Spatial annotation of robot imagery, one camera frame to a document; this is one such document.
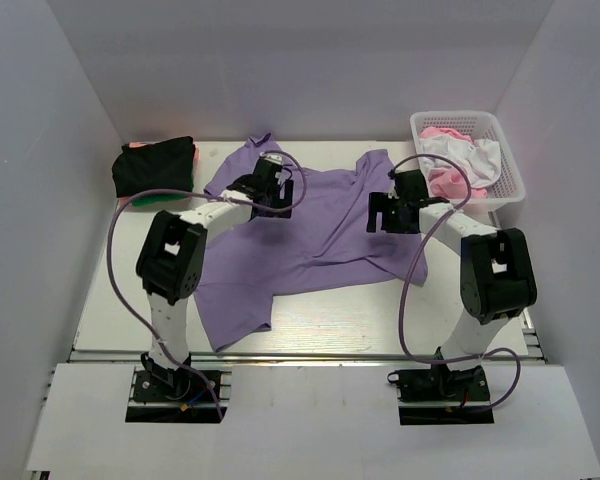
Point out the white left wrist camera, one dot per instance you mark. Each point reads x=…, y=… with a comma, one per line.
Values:
x=272, y=157

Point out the black folded t-shirt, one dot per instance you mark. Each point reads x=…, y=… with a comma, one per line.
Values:
x=152, y=167

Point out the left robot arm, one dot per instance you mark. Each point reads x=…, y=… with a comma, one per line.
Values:
x=171, y=260

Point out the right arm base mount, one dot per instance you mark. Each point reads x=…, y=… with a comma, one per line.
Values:
x=438, y=396

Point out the aluminium table edge rail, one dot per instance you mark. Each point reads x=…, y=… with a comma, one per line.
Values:
x=126, y=356

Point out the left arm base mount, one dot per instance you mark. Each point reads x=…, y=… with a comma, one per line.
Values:
x=160, y=395

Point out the purple t-shirt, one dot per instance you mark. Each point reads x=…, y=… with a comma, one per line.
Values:
x=315, y=282

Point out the pink plastic laundry basket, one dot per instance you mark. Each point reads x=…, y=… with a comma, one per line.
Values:
x=509, y=188

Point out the pink garment in basket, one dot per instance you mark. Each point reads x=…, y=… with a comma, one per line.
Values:
x=444, y=179

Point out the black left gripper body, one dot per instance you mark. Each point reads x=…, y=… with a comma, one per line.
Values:
x=274, y=195

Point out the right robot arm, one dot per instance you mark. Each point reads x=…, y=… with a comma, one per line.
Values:
x=496, y=277

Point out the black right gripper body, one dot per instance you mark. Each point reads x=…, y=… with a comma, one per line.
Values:
x=390, y=205

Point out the green folded t-shirt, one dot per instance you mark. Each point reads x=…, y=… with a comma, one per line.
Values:
x=149, y=200

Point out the white garment in basket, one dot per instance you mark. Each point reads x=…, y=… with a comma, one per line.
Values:
x=480, y=159

